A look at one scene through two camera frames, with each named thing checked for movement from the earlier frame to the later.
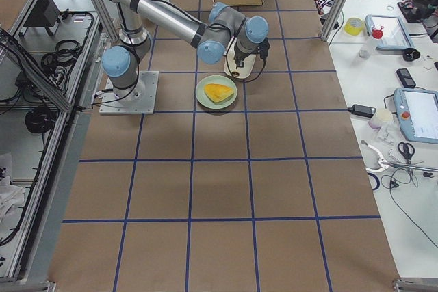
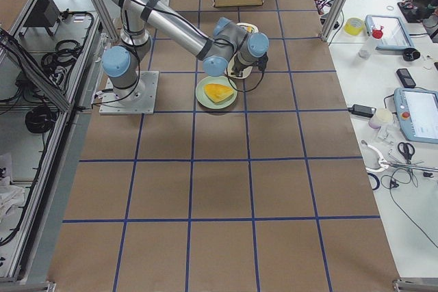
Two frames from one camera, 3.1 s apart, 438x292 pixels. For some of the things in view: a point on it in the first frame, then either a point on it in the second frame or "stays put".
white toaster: x=230 y=67 stays put
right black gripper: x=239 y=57 -> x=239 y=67
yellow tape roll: x=354 y=26 stays put
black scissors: x=406 y=150 stays put
